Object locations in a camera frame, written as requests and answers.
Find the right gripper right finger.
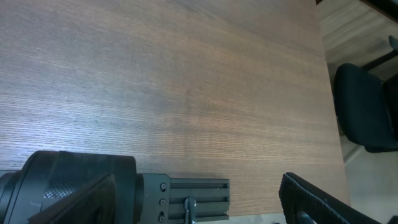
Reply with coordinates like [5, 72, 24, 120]
[278, 171, 383, 224]

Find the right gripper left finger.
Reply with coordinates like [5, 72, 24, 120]
[27, 173, 117, 224]

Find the black chair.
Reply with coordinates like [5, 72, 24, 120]
[333, 35, 398, 154]

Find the mounting rail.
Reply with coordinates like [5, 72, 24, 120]
[136, 173, 231, 224]

